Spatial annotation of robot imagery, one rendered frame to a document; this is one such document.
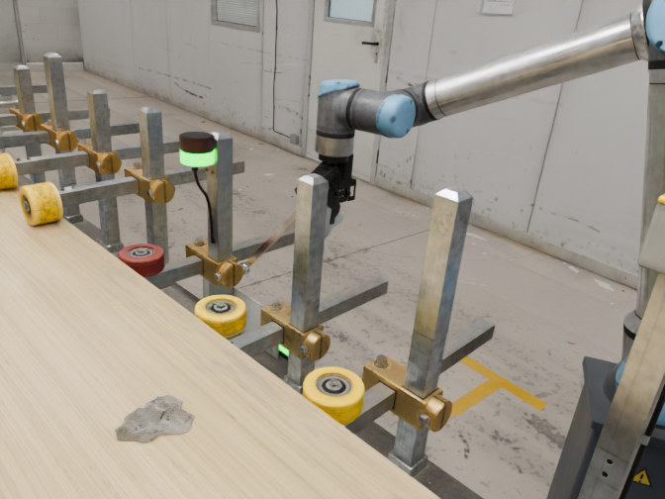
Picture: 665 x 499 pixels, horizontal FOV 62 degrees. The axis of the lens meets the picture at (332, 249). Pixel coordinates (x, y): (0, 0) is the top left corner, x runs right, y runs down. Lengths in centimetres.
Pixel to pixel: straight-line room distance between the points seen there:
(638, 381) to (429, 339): 26
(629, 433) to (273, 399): 40
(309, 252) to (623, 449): 50
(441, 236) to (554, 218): 296
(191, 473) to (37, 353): 31
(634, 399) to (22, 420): 67
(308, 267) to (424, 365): 25
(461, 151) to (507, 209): 51
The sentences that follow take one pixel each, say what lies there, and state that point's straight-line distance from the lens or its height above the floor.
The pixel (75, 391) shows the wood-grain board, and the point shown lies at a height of 90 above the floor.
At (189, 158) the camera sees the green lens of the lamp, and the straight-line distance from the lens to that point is 101.
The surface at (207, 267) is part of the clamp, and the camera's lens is 114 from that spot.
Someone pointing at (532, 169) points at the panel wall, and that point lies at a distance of 368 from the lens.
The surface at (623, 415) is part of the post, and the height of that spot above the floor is 98.
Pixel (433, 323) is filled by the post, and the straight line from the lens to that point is 76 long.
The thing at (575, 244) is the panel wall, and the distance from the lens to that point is 363.
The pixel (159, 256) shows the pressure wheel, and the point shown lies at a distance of 106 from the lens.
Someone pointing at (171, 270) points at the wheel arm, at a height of 86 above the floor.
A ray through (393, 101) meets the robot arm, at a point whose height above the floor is 117.
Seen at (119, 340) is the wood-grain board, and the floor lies 90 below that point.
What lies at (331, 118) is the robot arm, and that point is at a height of 112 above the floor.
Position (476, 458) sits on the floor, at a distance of 203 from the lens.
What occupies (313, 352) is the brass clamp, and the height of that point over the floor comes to 81.
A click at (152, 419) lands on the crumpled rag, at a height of 91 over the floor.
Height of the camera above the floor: 136
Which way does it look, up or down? 24 degrees down
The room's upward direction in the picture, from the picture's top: 5 degrees clockwise
